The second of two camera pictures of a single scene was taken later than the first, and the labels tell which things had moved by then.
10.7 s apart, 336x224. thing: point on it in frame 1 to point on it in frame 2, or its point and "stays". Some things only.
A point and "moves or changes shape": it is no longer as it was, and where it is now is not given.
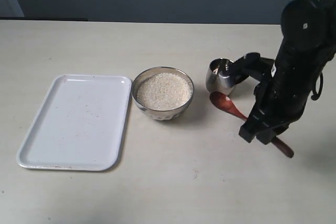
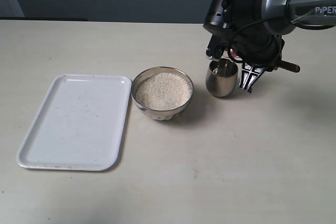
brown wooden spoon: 222,102 moves or changes shape
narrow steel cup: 218,78 stays
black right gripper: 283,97 to 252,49
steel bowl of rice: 162,93 stays
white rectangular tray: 80,125 stays
